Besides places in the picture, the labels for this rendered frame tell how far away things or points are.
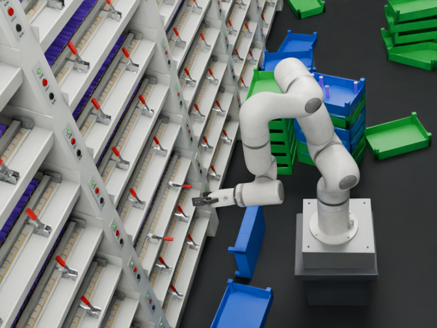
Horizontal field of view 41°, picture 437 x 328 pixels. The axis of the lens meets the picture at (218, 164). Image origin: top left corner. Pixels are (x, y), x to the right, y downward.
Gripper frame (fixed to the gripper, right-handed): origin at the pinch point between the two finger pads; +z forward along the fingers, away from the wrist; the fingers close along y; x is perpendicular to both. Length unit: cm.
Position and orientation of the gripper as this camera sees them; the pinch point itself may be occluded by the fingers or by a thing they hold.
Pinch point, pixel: (200, 198)
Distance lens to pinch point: 214.3
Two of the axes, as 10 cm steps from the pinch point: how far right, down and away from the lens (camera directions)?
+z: -9.0, 1.0, 4.2
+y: 4.0, -1.7, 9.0
